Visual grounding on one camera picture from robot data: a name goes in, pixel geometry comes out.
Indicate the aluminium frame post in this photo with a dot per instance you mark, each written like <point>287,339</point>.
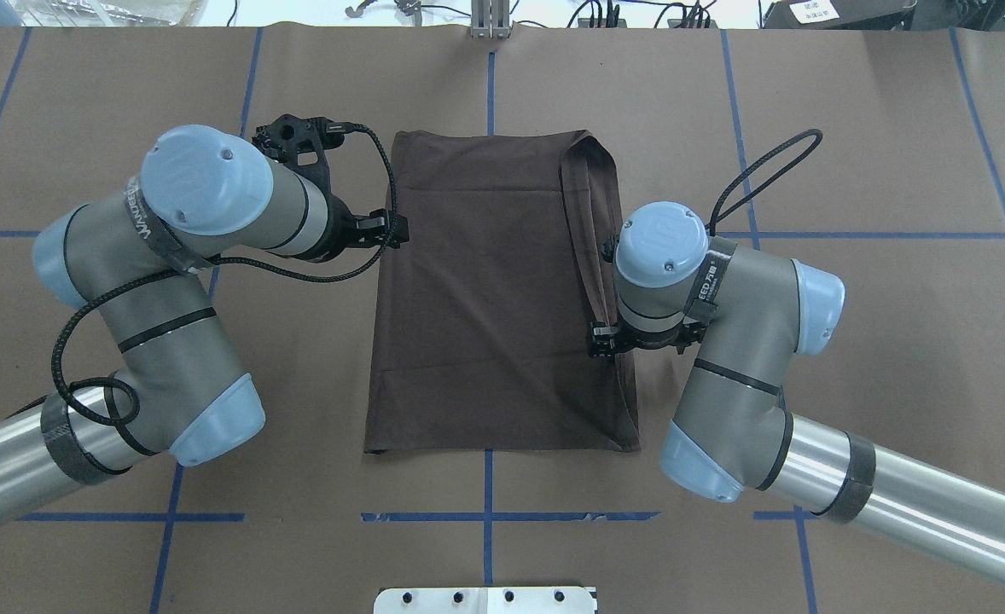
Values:
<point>491,19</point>

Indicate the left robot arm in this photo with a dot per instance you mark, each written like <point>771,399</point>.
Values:
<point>144,366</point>

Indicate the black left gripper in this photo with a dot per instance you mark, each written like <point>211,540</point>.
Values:
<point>342,232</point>

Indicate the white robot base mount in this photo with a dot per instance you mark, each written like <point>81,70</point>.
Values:
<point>512,599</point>

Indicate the dark brown t-shirt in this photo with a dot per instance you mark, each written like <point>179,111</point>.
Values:
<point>483,315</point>

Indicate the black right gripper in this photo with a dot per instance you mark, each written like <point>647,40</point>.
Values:
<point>602,339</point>

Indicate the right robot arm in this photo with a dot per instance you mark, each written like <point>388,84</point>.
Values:
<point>730,433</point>

